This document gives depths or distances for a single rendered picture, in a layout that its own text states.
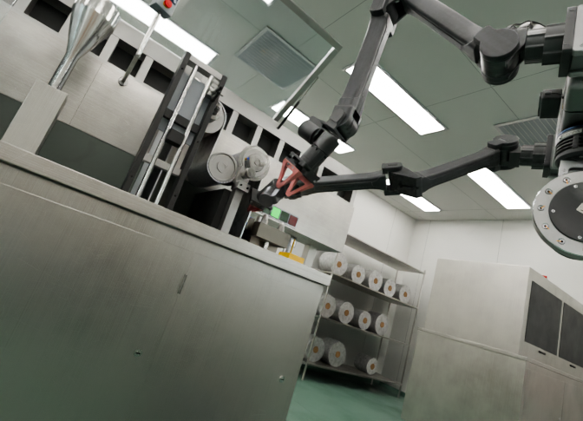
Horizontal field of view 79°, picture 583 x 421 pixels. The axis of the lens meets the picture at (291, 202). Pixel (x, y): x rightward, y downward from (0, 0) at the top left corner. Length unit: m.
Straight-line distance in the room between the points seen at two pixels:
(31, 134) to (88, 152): 0.32
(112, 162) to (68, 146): 0.16
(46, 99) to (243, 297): 0.89
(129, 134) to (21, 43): 0.47
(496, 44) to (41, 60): 1.52
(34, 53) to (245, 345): 1.32
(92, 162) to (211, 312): 0.83
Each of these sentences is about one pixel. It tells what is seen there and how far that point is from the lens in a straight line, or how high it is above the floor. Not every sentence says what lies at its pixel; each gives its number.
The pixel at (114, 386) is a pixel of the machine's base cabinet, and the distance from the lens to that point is 1.12.
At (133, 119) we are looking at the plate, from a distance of 1.70.
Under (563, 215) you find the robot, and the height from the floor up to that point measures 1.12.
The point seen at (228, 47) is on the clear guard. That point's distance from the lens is 1.85.
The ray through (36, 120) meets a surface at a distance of 1.39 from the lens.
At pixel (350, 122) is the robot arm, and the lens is 0.98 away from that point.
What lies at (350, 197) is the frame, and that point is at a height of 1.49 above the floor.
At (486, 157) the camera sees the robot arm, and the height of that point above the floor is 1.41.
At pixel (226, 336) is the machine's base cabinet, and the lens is 1.18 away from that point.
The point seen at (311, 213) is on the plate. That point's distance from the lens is 2.05.
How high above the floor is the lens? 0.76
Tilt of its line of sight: 15 degrees up
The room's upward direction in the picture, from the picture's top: 18 degrees clockwise
